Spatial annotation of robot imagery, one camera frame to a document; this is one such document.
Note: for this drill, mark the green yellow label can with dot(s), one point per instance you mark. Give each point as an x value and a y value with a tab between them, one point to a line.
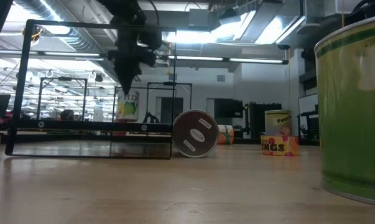
128	109

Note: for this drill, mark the black table frame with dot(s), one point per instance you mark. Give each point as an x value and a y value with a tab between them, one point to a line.
249	141

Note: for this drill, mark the small orange fruit label can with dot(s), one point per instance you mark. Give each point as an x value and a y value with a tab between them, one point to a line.
227	135

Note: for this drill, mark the black workstation frame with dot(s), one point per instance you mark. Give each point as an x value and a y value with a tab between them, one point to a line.
62	79
168	83

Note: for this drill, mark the black wall screen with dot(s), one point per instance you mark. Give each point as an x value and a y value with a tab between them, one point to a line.
227	108

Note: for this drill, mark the long ceiling light bar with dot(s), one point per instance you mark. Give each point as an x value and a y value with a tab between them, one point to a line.
195	58
255	60
72	53

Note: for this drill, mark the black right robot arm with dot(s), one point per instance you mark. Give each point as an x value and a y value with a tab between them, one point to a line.
366	11

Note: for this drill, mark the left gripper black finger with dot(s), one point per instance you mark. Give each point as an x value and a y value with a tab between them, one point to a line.
133	73
122	73

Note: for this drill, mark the silver ceiling duct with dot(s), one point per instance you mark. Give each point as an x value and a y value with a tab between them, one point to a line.
62	21

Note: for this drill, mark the blue cherries label can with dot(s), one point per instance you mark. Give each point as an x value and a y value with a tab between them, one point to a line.
195	133

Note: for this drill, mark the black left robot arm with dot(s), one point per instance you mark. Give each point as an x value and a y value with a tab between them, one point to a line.
122	12

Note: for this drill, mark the person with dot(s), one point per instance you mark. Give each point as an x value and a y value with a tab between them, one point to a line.
67	114

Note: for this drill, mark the tall peaches label can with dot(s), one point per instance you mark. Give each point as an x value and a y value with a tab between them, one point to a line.
277	121

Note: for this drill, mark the short yellow pink rings can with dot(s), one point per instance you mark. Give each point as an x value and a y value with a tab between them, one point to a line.
280	146

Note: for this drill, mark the wooden shelf with black frame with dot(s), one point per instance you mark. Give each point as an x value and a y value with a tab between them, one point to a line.
90	126

